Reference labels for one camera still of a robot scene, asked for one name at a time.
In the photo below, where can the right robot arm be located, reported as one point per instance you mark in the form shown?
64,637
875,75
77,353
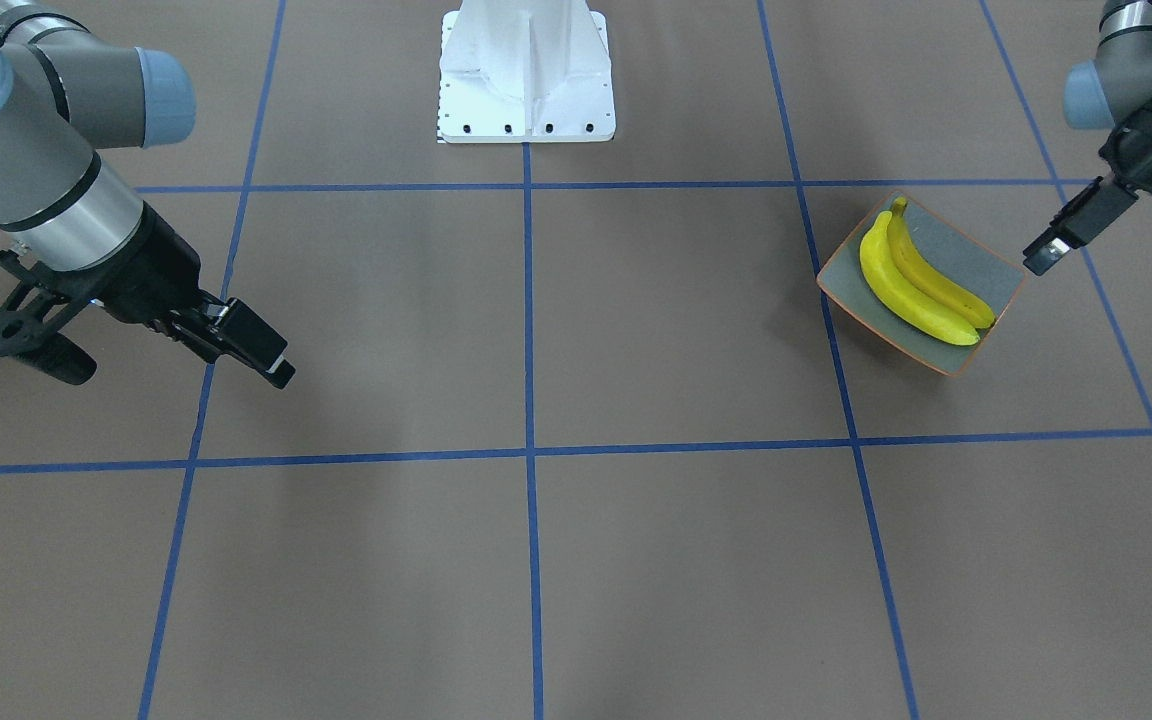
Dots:
81,236

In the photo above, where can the grey square plate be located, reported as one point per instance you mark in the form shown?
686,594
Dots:
965,261

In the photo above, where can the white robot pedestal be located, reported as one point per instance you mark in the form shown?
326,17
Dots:
525,72

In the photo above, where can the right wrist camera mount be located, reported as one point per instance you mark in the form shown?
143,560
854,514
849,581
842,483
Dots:
34,314

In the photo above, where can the yellow banana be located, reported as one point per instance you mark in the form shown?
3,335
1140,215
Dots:
927,278
902,297

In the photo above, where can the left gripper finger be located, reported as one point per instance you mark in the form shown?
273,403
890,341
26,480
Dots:
1042,254
1091,212

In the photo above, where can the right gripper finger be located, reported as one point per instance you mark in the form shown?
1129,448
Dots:
234,329
236,360

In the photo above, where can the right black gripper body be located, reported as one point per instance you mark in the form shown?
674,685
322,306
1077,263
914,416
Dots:
148,272

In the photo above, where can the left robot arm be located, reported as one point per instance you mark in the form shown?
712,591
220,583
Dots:
1112,91

